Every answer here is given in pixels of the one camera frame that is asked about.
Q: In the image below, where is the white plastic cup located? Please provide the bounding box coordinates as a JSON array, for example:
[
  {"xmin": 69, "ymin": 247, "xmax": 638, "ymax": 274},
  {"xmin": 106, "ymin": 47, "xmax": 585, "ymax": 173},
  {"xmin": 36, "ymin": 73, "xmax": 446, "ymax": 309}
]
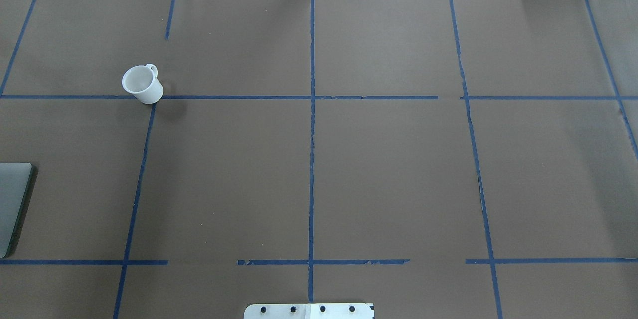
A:
[{"xmin": 122, "ymin": 64, "xmax": 164, "ymax": 105}]

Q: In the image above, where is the grey closed laptop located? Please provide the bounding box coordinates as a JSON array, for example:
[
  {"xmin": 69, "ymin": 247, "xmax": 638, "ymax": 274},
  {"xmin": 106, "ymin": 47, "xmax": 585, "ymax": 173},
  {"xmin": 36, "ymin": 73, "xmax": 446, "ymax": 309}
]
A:
[{"xmin": 0, "ymin": 162, "xmax": 33, "ymax": 259}]

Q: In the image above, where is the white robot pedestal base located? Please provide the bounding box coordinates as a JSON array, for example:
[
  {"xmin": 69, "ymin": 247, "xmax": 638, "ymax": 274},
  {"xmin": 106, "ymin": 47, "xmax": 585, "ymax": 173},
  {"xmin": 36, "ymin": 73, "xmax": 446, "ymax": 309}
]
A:
[{"xmin": 243, "ymin": 303, "xmax": 375, "ymax": 319}]

